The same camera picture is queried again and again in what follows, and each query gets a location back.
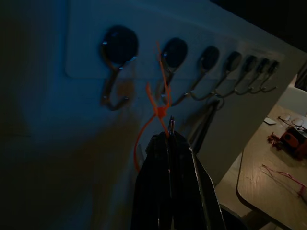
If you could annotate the orange and black toy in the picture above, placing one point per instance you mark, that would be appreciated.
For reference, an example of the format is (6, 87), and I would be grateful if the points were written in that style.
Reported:
(291, 140)

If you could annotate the wooden table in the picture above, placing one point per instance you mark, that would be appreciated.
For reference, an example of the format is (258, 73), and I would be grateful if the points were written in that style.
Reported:
(263, 191)

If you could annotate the silver key with orange tie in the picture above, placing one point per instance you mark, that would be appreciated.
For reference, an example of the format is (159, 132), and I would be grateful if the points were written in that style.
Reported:
(160, 112)

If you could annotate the small white card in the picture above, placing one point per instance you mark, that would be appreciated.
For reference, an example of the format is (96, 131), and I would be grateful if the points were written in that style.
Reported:
(269, 120)

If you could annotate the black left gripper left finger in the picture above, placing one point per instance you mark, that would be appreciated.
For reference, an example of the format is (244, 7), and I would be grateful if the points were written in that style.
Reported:
(153, 179)

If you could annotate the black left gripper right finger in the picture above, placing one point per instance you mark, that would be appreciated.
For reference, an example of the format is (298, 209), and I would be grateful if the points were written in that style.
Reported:
(192, 182)

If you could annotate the small white round object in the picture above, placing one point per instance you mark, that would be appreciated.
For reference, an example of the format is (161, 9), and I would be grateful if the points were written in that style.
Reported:
(298, 121)
(286, 117)

